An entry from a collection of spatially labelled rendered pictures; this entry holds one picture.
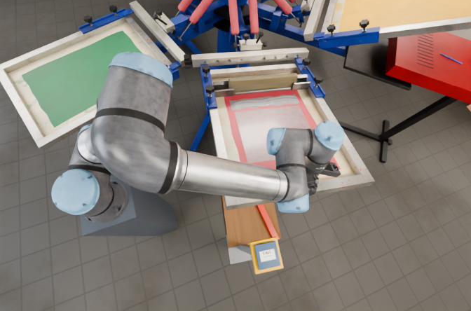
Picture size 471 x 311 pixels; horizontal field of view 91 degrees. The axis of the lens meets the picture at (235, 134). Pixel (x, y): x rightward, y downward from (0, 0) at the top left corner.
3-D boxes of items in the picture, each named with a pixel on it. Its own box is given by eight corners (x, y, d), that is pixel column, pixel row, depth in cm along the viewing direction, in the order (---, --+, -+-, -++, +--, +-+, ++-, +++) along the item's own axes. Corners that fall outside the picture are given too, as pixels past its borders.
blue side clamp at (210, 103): (217, 115, 114) (217, 105, 109) (207, 116, 113) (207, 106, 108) (209, 77, 132) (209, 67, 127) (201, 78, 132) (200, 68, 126)
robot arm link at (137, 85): (64, 174, 73) (99, 106, 33) (78, 131, 79) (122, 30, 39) (106, 180, 79) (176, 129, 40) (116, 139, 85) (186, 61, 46)
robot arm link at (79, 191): (68, 216, 72) (38, 211, 60) (80, 174, 77) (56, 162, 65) (108, 217, 73) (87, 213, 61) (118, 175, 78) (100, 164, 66)
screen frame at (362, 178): (370, 185, 93) (375, 181, 90) (226, 210, 83) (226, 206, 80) (299, 68, 140) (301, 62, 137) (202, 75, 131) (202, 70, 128)
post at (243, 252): (256, 258, 189) (296, 277, 101) (230, 264, 185) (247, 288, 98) (251, 230, 197) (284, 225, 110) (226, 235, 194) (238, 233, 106)
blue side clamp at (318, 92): (321, 104, 123) (326, 94, 118) (312, 105, 122) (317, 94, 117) (301, 70, 141) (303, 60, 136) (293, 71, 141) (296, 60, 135)
